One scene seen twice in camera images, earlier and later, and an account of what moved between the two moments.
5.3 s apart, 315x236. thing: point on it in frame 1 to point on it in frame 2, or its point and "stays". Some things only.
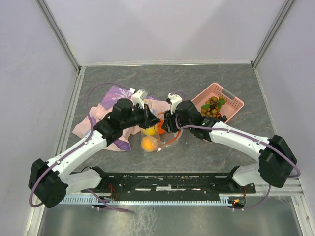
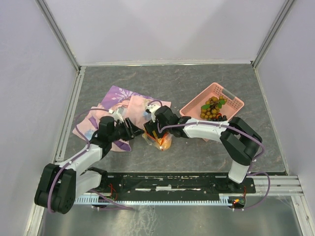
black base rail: [167, 186] stays
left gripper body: [142, 118] to [124, 133]
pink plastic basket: [229, 109] stays
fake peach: [148, 143] to [164, 143]
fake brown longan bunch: [212, 106] stays
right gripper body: [171, 121] to [150, 126]
